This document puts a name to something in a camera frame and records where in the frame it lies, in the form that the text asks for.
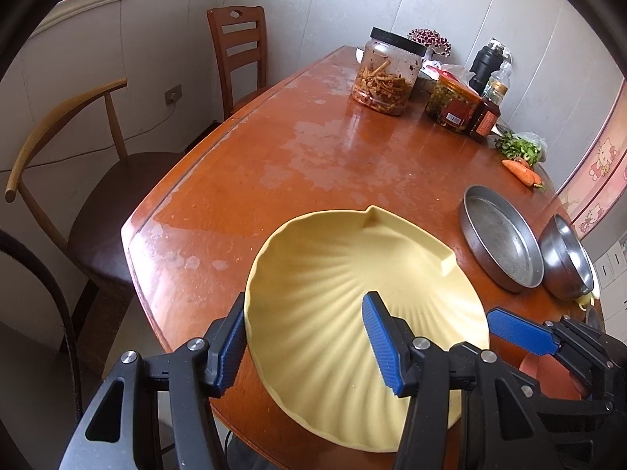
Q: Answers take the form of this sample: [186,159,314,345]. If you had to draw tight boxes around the orange animal-shaped plate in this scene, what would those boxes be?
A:
[518,353,581,400]

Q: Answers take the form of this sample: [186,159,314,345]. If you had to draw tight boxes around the yellow white ceramic bowl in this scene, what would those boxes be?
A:
[577,265,600,312]

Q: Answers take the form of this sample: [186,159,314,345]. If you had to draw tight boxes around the large steel bowl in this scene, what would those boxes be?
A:
[539,214,594,301]

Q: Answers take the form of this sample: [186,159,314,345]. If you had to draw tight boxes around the yellow shell-shaped plate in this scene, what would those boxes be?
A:
[245,206,490,453]

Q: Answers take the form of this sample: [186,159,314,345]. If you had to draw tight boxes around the round steel pan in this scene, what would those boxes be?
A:
[459,184,544,293]

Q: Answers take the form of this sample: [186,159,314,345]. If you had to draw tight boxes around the white shelf cabinet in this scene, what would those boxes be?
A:
[594,235,627,343]

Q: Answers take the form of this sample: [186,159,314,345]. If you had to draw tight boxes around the person's dark clothing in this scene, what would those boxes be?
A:
[225,436,279,470]

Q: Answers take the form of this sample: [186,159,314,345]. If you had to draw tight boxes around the hello kitty curtain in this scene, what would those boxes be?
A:
[559,83,627,239]

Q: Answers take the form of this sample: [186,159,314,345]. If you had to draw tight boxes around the curved-back dark-seat chair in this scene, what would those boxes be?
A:
[4,79,183,299]

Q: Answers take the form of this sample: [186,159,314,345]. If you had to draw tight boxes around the carrot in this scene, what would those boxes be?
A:
[515,157,545,190]
[502,159,533,188]

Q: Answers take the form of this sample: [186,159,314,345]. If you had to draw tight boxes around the bag of green vegetables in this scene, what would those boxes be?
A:
[495,132,545,166]

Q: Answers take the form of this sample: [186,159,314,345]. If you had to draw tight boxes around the dark sauce bottle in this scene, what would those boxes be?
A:
[469,98,500,142]

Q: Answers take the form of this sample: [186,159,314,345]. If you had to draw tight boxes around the red-label sauce jar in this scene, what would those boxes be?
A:
[425,70,480,134]

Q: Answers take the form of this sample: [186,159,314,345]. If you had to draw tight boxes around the clear bottle green contents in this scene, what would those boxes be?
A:
[482,61,512,106]

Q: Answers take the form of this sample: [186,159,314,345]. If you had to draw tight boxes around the clear jar black lid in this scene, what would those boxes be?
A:
[351,27,426,117]

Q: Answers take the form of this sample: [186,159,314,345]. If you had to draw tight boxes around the black thermos flask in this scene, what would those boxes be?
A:
[469,38,505,94]

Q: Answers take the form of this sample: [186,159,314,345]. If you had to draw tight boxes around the brown slatted wooden chair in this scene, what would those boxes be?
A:
[206,5,269,119]

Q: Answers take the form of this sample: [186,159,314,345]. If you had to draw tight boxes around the black cable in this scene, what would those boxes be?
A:
[0,229,85,421]

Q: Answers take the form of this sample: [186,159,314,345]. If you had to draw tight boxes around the low wall socket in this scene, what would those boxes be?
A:
[164,84,183,106]

